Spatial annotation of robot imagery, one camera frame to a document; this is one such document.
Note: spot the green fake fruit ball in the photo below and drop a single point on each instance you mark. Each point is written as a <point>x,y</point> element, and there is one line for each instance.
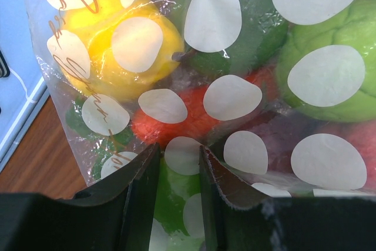
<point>327,70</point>

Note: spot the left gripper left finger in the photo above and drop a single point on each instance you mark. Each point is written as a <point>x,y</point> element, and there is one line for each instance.
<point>115,213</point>

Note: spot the red fake apple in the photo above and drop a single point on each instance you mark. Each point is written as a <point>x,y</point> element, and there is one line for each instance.
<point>335,156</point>

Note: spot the blue grid placemat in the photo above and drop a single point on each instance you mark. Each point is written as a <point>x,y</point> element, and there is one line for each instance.
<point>23,91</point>

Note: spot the green fake lime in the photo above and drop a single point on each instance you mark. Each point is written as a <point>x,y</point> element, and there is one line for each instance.
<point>178,221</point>

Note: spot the red fake chili pepper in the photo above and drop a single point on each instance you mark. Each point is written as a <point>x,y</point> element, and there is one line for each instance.
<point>198,123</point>

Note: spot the yellow fake lemon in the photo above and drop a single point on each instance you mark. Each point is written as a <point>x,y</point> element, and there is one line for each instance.
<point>130,49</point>

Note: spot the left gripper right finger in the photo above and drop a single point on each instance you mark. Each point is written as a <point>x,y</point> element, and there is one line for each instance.
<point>236,216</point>

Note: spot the polka dot zip bag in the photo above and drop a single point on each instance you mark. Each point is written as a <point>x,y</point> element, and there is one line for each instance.
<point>98,127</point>

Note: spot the dark green fake avocado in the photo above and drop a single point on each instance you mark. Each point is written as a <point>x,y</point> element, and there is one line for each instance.
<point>231,36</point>

